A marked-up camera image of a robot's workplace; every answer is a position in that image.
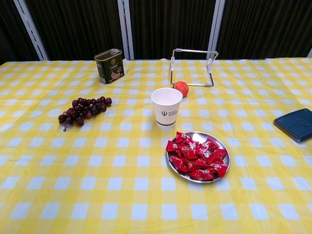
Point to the round steel plate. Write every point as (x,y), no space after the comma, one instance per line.
(198,134)

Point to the white paper cup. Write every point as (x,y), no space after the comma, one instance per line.
(166,114)

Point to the red apple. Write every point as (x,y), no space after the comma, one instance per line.
(182,87)

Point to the green rectangular tin can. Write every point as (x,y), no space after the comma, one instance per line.
(109,70)

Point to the dark red grape bunch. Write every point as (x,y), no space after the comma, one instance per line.
(83,108)

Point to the black pleated curtain panel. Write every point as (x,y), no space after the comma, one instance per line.
(268,24)
(9,29)
(78,24)
(170,24)

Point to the dark blue flat case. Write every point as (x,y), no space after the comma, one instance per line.
(296,124)

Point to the white metal frame post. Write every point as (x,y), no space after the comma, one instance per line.
(217,29)
(310,53)
(31,29)
(126,29)

